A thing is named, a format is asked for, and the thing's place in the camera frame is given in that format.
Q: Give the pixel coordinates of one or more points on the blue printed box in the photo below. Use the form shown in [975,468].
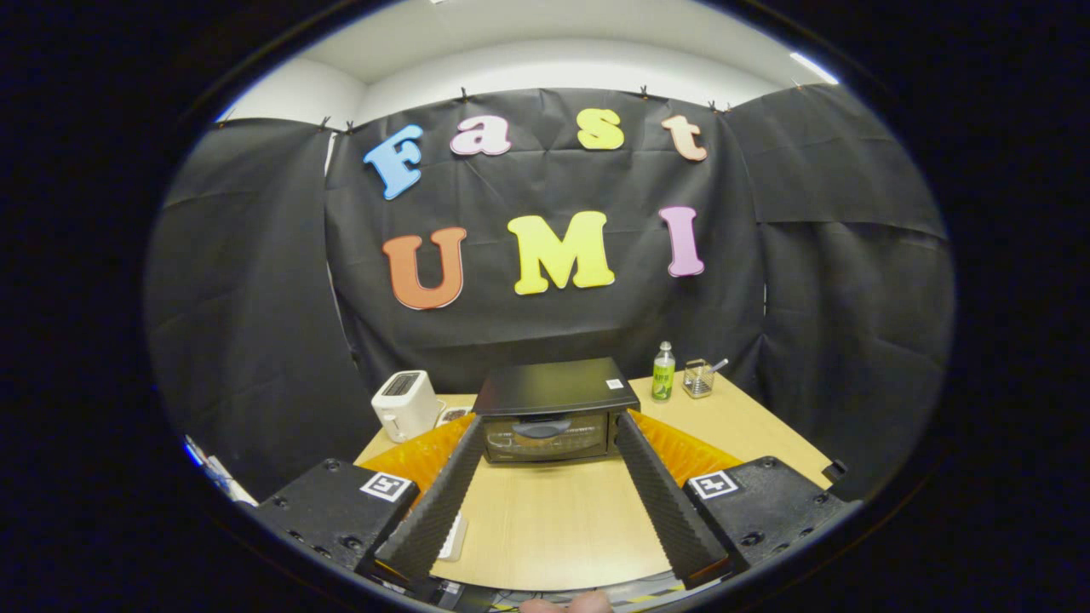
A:
[196,453]

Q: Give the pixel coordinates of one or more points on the white pop-up toaster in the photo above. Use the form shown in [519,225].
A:
[407,407]

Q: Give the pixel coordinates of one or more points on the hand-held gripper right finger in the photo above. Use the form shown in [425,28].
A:
[660,494]

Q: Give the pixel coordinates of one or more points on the small ceiling light panel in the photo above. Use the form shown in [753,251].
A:
[813,68]

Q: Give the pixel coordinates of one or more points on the white plastic item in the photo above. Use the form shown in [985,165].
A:
[232,484]

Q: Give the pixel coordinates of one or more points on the small snack packet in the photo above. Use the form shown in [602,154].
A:
[453,415]

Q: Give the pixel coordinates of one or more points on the green label bottle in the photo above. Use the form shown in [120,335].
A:
[663,379]

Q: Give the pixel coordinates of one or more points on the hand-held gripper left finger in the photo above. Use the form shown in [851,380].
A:
[443,494]

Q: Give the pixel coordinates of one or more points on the white rectangular tray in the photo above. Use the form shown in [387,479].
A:
[456,536]

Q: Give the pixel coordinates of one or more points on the black toaster oven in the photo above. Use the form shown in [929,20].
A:
[553,387]

